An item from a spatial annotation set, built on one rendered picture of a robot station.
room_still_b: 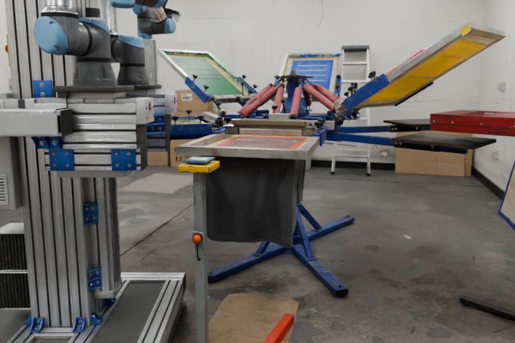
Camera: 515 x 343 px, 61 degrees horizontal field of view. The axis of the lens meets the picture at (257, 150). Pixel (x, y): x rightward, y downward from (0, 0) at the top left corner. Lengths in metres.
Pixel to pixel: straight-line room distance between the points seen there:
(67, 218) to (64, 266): 0.21
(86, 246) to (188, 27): 5.41
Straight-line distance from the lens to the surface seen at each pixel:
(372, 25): 6.57
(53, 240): 2.07
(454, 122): 2.48
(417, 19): 6.61
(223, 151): 1.92
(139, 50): 2.17
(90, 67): 1.68
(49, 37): 1.60
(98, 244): 2.08
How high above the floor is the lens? 1.28
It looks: 9 degrees down
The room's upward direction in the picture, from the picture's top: straight up
